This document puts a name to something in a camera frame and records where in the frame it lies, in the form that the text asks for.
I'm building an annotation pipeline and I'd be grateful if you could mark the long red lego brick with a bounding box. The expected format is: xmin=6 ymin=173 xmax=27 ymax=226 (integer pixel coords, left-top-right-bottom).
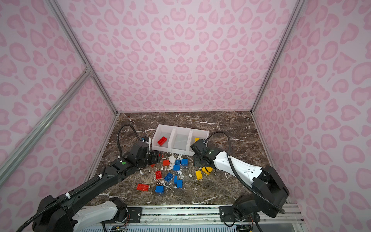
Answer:
xmin=157 ymin=136 xmax=168 ymax=146

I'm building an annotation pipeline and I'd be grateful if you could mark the red lego brick hollow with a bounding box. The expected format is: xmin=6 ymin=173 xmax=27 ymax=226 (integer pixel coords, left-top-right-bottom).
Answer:
xmin=155 ymin=171 xmax=162 ymax=180

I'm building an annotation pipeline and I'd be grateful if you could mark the blue lego brick diagonal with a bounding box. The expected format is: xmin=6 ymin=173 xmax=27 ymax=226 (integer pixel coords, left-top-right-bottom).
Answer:
xmin=164 ymin=173 xmax=174 ymax=182

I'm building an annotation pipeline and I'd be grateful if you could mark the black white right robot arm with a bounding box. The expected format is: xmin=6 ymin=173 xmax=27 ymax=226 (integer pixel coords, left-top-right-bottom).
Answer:
xmin=191 ymin=146 xmax=289 ymax=221

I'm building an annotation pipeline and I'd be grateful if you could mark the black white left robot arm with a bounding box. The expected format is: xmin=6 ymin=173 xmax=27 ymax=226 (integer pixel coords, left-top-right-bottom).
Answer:
xmin=17 ymin=142 xmax=162 ymax=232

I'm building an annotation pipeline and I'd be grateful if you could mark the small red lego brick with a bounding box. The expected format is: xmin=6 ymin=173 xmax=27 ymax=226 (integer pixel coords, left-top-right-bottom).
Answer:
xmin=162 ymin=160 xmax=170 ymax=166

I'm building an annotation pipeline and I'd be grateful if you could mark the yellow lego brick pair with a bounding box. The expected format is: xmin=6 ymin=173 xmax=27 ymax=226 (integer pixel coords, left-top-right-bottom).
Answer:
xmin=202 ymin=167 xmax=214 ymax=175

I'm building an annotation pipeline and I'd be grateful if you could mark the white right bin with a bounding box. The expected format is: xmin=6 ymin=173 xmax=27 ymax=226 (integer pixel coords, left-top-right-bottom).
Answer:
xmin=187 ymin=129 xmax=209 ymax=156

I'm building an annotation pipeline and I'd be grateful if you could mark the white bin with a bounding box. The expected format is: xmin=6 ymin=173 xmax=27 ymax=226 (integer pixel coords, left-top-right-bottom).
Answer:
xmin=168 ymin=127 xmax=192 ymax=155
xmin=187 ymin=129 xmax=209 ymax=156
xmin=151 ymin=124 xmax=176 ymax=153

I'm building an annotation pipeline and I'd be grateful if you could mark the white left bin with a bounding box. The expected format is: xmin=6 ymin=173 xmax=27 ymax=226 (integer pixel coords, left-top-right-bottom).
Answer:
xmin=151 ymin=124 xmax=176 ymax=153

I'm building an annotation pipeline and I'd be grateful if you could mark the white middle bin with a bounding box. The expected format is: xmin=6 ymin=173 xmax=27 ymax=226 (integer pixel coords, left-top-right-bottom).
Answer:
xmin=168 ymin=127 xmax=192 ymax=155

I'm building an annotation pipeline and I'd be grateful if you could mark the red lego brick front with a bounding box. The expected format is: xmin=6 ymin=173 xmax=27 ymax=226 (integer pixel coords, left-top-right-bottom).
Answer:
xmin=136 ymin=184 xmax=150 ymax=191

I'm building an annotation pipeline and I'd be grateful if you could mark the blue lego brick front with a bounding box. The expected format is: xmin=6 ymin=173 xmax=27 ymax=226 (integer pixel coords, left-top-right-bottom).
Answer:
xmin=155 ymin=186 xmax=165 ymax=194

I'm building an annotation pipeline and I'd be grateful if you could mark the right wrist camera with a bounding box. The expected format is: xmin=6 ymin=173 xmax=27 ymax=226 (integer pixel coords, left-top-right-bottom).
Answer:
xmin=190 ymin=139 xmax=208 ymax=155

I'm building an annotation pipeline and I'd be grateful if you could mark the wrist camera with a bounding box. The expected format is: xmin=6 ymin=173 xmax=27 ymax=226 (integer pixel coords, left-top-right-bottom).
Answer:
xmin=141 ymin=136 xmax=152 ymax=146
xmin=190 ymin=139 xmax=208 ymax=155

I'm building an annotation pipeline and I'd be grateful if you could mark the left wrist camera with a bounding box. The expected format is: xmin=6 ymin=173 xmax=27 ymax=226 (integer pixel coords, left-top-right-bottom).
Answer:
xmin=141 ymin=136 xmax=152 ymax=146

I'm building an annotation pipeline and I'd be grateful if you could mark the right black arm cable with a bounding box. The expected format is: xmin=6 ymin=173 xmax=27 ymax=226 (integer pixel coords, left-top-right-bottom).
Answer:
xmin=204 ymin=130 xmax=232 ymax=159

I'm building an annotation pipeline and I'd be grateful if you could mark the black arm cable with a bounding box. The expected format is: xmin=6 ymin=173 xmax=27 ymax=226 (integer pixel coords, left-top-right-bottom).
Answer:
xmin=116 ymin=124 xmax=142 ymax=159
xmin=204 ymin=130 xmax=232 ymax=159

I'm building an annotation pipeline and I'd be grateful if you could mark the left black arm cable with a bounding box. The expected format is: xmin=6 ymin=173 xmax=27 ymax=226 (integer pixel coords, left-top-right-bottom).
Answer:
xmin=116 ymin=124 xmax=142 ymax=159

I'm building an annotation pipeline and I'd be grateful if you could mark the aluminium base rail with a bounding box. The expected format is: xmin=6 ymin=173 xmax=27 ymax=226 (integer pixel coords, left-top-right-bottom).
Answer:
xmin=73 ymin=202 xmax=308 ymax=232

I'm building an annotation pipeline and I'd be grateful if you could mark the diagonal aluminium frame bar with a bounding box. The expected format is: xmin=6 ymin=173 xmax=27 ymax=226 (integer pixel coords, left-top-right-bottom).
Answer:
xmin=1 ymin=68 xmax=91 ymax=186

